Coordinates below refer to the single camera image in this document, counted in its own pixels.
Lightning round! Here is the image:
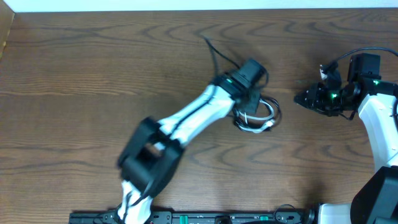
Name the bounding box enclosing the black usb cable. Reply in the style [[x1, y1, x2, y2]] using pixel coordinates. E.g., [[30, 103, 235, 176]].
[[229, 96, 282, 132]]

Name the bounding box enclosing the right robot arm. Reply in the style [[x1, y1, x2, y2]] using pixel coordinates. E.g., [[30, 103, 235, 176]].
[[294, 47, 397, 224]]

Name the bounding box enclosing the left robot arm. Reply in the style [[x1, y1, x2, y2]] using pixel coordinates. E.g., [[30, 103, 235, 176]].
[[115, 59, 267, 223]]

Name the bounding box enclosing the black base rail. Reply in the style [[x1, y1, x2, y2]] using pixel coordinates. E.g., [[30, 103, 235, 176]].
[[68, 208, 316, 224]]

